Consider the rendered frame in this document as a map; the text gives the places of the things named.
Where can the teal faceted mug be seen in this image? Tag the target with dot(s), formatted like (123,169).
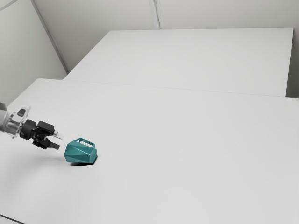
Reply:
(80,151)

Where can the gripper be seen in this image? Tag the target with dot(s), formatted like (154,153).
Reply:
(28,129)

